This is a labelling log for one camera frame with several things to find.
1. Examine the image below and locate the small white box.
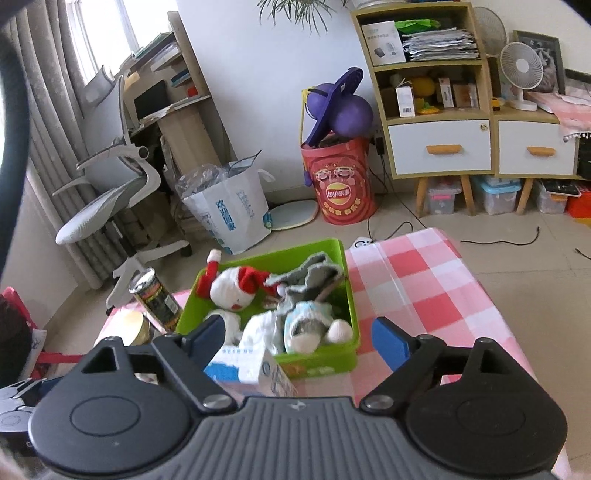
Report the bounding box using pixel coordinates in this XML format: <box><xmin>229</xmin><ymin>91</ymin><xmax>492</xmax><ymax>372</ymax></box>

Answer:
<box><xmin>396</xmin><ymin>85</ymin><xmax>416</xmax><ymax>117</ymax></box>

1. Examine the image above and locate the black floor cable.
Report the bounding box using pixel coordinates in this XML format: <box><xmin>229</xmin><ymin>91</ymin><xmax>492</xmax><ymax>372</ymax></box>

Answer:
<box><xmin>462</xmin><ymin>226</ymin><xmax>541</xmax><ymax>245</ymax></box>

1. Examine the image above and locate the red white checked tablecloth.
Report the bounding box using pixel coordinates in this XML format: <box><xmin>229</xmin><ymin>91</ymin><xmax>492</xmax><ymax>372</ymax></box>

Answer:
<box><xmin>95</xmin><ymin>228</ymin><xmax>571</xmax><ymax>480</ymax></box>

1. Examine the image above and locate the pale blue printed soft toy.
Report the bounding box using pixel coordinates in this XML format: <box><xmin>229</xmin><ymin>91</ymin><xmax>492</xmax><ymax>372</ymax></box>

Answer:
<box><xmin>279</xmin><ymin>300</ymin><xmax>333</xmax><ymax>354</ymax></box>

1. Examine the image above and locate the red chair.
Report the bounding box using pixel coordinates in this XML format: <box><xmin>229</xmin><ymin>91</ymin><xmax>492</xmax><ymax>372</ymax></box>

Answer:
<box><xmin>0</xmin><ymin>286</ymin><xmax>98</xmax><ymax>370</ymax></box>

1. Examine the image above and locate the grey white office chair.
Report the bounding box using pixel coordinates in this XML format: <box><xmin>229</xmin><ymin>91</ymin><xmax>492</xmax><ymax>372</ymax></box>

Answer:
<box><xmin>53</xmin><ymin>65</ymin><xmax>192</xmax><ymax>310</ymax></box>

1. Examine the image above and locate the yellow toy figure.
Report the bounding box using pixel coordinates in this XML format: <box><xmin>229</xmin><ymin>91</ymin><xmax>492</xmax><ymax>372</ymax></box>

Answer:
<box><xmin>411</xmin><ymin>76</ymin><xmax>441</xmax><ymax>116</ymax></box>

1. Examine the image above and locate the green plastic bin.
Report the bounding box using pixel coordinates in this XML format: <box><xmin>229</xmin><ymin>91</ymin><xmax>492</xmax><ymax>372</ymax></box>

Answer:
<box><xmin>175</xmin><ymin>237</ymin><xmax>361</xmax><ymax>381</ymax></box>

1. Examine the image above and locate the stack of papers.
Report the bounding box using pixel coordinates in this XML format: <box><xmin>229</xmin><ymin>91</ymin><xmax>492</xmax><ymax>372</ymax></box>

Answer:
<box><xmin>401</xmin><ymin>28</ymin><xmax>481</xmax><ymax>62</ymax></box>

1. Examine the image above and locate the green fluffy cloth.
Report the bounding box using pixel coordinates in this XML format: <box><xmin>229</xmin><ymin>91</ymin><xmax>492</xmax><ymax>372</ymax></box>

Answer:
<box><xmin>265</xmin><ymin>251</ymin><xmax>345</xmax><ymax>310</ymax></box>

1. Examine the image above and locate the white desk fan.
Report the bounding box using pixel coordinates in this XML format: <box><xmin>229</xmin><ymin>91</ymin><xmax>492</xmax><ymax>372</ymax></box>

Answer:
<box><xmin>500</xmin><ymin>42</ymin><xmax>544</xmax><ymax>112</ymax></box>

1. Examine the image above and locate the blue lidded storage box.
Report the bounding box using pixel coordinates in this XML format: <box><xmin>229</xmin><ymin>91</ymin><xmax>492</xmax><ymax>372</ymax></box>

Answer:
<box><xmin>471</xmin><ymin>175</ymin><xmax>522</xmax><ymax>215</ymax></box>

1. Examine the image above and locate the red white santa plush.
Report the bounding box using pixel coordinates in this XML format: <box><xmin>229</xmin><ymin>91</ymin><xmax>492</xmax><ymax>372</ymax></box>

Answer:
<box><xmin>196</xmin><ymin>249</ymin><xmax>282</xmax><ymax>342</ymax></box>

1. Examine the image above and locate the white paper bag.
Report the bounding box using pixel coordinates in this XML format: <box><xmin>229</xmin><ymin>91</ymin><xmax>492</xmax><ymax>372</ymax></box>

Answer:
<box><xmin>175</xmin><ymin>150</ymin><xmax>275</xmax><ymax>256</ymax></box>

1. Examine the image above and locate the clear storage box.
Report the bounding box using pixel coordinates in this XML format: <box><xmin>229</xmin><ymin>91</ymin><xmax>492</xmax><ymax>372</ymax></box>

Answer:
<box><xmin>425</xmin><ymin>178</ymin><xmax>462</xmax><ymax>215</ymax></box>

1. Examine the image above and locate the pink cloth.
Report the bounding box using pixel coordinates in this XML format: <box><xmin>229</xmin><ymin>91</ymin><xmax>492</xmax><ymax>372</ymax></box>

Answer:
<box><xmin>526</xmin><ymin>90</ymin><xmax>591</xmax><ymax>139</ymax></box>

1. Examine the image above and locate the orange box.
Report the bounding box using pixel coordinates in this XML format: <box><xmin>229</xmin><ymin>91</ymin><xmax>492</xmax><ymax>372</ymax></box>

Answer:
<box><xmin>566</xmin><ymin>189</ymin><xmax>591</xmax><ymax>217</ymax></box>

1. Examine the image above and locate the clear jar with gold lid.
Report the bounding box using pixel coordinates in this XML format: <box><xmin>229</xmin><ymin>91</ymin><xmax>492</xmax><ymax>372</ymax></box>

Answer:
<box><xmin>104</xmin><ymin>309</ymin><xmax>155</xmax><ymax>347</ymax></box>

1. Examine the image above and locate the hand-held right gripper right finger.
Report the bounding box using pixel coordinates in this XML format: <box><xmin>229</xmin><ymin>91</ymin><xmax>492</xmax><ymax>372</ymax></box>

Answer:
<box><xmin>360</xmin><ymin>316</ymin><xmax>539</xmax><ymax>414</ymax></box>

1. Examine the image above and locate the white product box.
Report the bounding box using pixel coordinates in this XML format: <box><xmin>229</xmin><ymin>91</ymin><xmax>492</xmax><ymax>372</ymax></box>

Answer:
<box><xmin>362</xmin><ymin>21</ymin><xmax>407</xmax><ymax>65</ymax></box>

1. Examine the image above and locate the tall wooden shelf cabinet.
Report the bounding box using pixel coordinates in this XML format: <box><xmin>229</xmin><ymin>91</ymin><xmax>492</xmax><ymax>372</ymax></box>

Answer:
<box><xmin>351</xmin><ymin>0</ymin><xmax>497</xmax><ymax>217</ymax></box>

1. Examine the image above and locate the black yellow drink can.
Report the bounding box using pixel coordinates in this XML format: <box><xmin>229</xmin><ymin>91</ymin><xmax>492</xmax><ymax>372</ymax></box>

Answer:
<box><xmin>128</xmin><ymin>268</ymin><xmax>182</xmax><ymax>333</ymax></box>

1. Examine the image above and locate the red printed barrel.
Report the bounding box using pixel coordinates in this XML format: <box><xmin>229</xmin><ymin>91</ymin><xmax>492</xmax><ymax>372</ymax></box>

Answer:
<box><xmin>301</xmin><ymin>136</ymin><xmax>376</xmax><ymax>225</ymax></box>

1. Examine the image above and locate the round mesh standing fan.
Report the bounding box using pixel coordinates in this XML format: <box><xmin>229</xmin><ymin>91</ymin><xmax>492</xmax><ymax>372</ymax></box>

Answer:
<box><xmin>473</xmin><ymin>7</ymin><xmax>506</xmax><ymax>56</ymax></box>

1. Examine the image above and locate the low wooden drawer cabinet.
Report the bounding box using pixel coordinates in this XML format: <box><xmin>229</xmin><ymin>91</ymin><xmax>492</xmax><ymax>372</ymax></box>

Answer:
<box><xmin>492</xmin><ymin>108</ymin><xmax>585</xmax><ymax>215</ymax></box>

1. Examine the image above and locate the wooden desk with shelves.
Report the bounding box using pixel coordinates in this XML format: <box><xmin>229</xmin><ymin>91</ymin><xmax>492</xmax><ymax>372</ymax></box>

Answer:
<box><xmin>122</xmin><ymin>11</ymin><xmax>232</xmax><ymax>185</ymax></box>

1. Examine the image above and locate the pale pink soft toy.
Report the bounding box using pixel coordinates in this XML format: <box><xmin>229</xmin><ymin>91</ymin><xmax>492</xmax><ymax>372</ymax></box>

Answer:
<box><xmin>325</xmin><ymin>318</ymin><xmax>354</xmax><ymax>344</ymax></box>

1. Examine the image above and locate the dark picture frame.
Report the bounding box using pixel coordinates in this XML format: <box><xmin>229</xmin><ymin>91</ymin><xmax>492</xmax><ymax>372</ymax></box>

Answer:
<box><xmin>513</xmin><ymin>30</ymin><xmax>566</xmax><ymax>95</ymax></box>

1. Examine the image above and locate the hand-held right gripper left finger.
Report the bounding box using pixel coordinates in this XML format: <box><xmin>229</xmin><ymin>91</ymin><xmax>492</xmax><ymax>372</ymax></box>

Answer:
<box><xmin>69</xmin><ymin>315</ymin><xmax>238</xmax><ymax>411</ymax></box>

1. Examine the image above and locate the blue white milk carton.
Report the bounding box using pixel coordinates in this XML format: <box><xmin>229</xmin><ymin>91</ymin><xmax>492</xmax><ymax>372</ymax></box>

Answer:
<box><xmin>203</xmin><ymin>344</ymin><xmax>298</xmax><ymax>398</ymax></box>

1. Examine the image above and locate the purple ball toy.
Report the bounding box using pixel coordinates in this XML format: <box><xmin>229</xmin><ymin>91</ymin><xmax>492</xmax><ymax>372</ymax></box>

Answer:
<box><xmin>302</xmin><ymin>67</ymin><xmax>374</xmax><ymax>146</ymax></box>

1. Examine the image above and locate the green potted plant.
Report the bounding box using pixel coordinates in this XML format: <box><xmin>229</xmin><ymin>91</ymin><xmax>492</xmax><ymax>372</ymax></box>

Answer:
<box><xmin>256</xmin><ymin>0</ymin><xmax>352</xmax><ymax>33</ymax></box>

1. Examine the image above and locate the grey curtain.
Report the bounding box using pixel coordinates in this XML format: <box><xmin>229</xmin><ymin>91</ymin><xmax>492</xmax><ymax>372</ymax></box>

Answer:
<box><xmin>0</xmin><ymin>0</ymin><xmax>139</xmax><ymax>287</ymax></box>

